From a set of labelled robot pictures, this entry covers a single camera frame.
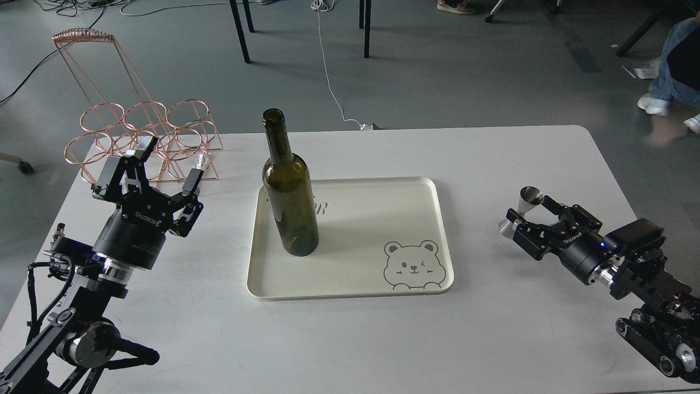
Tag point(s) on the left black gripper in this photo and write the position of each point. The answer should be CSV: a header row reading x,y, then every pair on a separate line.
x,y
136,231

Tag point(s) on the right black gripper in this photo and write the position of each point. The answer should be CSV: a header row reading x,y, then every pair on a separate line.
x,y
574,239

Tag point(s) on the steel jigger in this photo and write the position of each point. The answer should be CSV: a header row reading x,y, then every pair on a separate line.
x,y
530,197

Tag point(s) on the dark green wine bottle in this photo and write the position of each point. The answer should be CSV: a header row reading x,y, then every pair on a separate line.
x,y
287,183

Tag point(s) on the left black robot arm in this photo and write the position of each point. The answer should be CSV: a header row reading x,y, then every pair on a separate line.
x,y
69,337

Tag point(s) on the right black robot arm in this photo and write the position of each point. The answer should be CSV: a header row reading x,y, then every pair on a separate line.
x,y
629,260

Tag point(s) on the chair caster wheel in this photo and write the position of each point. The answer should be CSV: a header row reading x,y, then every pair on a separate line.
x,y
23,166

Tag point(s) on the black table legs left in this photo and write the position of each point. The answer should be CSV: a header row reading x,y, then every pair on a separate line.
x,y
247,14

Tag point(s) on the black table legs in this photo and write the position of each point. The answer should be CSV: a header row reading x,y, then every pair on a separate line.
x,y
364,23
247,14

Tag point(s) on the cream bear tray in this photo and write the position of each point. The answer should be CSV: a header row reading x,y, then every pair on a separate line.
x,y
378,237

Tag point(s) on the seated person in jeans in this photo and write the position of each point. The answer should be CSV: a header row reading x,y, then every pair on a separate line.
x,y
678,70

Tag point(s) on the standing person feet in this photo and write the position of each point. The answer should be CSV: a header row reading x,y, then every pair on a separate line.
x,y
457,7

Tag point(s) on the black chair leg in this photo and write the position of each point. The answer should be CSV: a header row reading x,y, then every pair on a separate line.
x,y
640,32

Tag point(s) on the black table legs right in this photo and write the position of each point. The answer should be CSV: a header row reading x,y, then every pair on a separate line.
x,y
364,23

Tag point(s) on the copper wire wine rack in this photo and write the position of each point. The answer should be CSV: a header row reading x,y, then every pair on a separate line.
x,y
185,133

